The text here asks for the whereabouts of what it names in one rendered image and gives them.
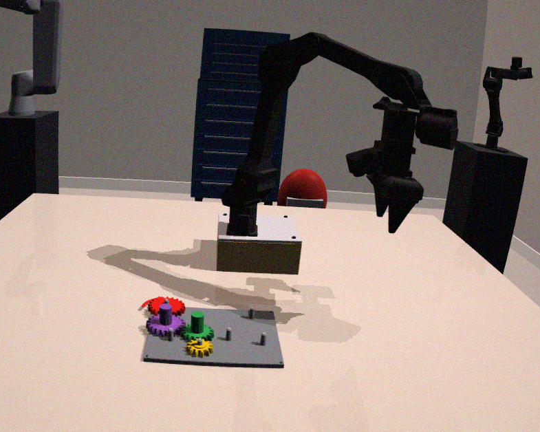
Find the purple gear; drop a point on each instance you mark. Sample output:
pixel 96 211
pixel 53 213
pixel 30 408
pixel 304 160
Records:
pixel 160 324

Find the green gear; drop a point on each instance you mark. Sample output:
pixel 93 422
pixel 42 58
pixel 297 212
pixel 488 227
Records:
pixel 197 329

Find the red gear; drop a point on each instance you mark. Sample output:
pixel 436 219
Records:
pixel 178 307

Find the yellow gear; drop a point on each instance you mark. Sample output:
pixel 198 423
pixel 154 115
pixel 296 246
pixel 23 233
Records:
pixel 205 349

